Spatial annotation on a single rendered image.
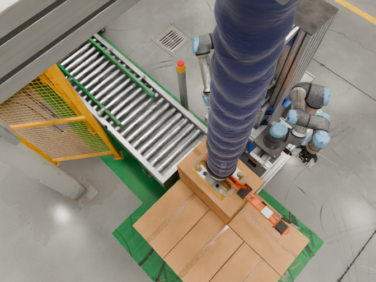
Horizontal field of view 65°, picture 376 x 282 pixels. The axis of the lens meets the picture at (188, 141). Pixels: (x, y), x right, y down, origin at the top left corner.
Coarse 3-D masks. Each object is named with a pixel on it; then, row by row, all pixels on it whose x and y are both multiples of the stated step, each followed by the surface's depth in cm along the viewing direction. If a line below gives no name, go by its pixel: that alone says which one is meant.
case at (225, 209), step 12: (204, 144) 250; (192, 156) 247; (180, 168) 243; (192, 168) 243; (192, 180) 239; (252, 180) 237; (204, 192) 235; (252, 192) 233; (216, 204) 232; (228, 204) 230; (240, 204) 230; (228, 216) 227
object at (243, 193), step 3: (249, 186) 219; (240, 189) 219; (243, 189) 219; (252, 189) 218; (237, 192) 219; (240, 192) 218; (243, 192) 218; (246, 192) 218; (249, 192) 218; (240, 195) 218; (243, 195) 218; (246, 195) 218; (243, 198) 216
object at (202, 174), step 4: (200, 164) 241; (204, 168) 239; (196, 172) 239; (200, 172) 238; (204, 172) 235; (208, 172) 238; (200, 176) 237; (204, 176) 237; (204, 180) 236; (208, 184) 235; (216, 184) 232; (220, 184) 234; (212, 188) 233; (216, 188) 233; (220, 188) 233; (224, 188) 233; (216, 192) 232; (220, 196) 231; (224, 196) 231
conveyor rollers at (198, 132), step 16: (64, 64) 339; (80, 64) 336; (96, 64) 337; (112, 64) 334; (96, 80) 328; (128, 80) 325; (96, 96) 319; (112, 96) 321; (128, 96) 318; (144, 96) 317; (112, 112) 311; (144, 112) 309; (160, 112) 309; (128, 128) 303; (144, 128) 304; (176, 128) 301; (192, 128) 301; (144, 144) 296; (160, 144) 295; (176, 144) 297
